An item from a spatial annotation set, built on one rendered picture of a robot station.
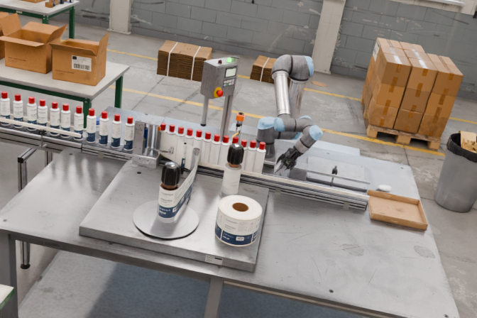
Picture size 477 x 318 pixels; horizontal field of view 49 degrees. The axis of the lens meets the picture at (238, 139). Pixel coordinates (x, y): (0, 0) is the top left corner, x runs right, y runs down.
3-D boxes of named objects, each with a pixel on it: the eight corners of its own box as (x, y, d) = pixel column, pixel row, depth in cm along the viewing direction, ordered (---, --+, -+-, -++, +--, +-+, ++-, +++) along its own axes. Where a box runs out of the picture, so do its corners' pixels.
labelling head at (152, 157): (130, 163, 291) (133, 121, 280) (138, 153, 303) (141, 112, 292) (155, 168, 290) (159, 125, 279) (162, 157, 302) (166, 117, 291)
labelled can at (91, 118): (84, 143, 305) (85, 110, 296) (88, 138, 310) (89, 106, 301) (93, 144, 305) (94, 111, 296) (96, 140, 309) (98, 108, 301)
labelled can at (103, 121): (96, 145, 305) (98, 112, 296) (100, 141, 309) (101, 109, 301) (106, 147, 304) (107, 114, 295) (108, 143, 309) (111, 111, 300)
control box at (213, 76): (199, 94, 290) (204, 60, 282) (221, 89, 302) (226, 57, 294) (212, 100, 284) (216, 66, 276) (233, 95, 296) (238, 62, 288)
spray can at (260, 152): (250, 175, 300) (257, 143, 291) (253, 172, 304) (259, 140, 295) (260, 178, 299) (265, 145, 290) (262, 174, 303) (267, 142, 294)
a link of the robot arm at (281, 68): (271, 49, 302) (278, 125, 281) (289, 50, 304) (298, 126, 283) (266, 60, 312) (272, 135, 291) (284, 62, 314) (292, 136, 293)
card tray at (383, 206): (370, 218, 287) (372, 212, 285) (366, 194, 310) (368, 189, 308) (426, 230, 285) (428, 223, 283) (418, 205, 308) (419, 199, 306)
